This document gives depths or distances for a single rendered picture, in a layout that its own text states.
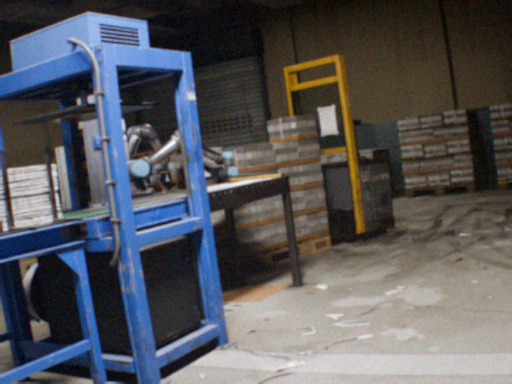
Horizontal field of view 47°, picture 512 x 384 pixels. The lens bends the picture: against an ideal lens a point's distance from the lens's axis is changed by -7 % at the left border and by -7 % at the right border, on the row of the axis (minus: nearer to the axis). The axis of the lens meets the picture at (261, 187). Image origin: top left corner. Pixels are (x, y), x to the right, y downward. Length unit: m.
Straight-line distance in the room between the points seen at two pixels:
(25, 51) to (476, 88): 9.14
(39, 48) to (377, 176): 4.13
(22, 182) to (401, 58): 9.62
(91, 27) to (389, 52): 9.21
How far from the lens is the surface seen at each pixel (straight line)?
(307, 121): 5.93
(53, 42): 3.16
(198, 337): 3.14
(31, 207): 2.79
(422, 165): 9.91
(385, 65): 11.77
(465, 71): 11.41
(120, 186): 2.70
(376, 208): 6.41
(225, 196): 3.75
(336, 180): 6.43
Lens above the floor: 0.98
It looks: 3 degrees down
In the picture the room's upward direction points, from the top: 7 degrees counter-clockwise
